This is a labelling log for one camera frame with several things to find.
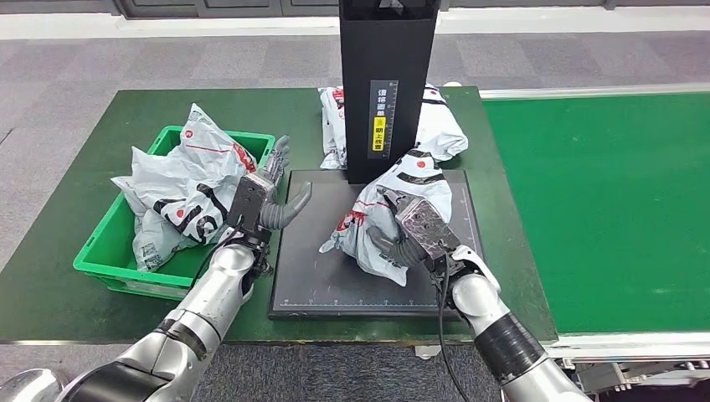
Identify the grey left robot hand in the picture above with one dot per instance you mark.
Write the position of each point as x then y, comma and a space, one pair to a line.
280, 211

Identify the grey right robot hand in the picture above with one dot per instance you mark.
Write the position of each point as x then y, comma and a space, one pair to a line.
396, 254

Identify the white poly mailer parcel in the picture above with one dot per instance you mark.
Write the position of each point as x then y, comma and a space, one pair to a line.
194, 161
444, 133
145, 233
355, 244

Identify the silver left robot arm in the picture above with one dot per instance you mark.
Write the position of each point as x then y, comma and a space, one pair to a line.
216, 288

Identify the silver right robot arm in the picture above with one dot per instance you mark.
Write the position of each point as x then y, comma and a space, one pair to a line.
477, 299

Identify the black inbound scanner machine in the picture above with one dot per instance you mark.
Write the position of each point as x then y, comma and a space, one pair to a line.
383, 50

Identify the green conveyor belt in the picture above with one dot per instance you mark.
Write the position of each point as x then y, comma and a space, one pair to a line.
599, 211

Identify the white table foot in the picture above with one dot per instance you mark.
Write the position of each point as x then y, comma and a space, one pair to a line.
427, 352

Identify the green plastic crate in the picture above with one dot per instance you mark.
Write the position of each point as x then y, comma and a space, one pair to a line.
138, 283

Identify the silver robot body dome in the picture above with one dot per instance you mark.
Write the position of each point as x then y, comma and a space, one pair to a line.
28, 388

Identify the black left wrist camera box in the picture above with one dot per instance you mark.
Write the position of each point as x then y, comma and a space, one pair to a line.
249, 202

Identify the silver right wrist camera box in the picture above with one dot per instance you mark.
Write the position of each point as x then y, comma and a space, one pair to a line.
427, 227

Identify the dark grey door frame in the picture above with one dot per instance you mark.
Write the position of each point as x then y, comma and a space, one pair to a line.
222, 6

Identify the aluminium conveyor frame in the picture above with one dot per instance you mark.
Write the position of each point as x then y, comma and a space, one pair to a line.
638, 344

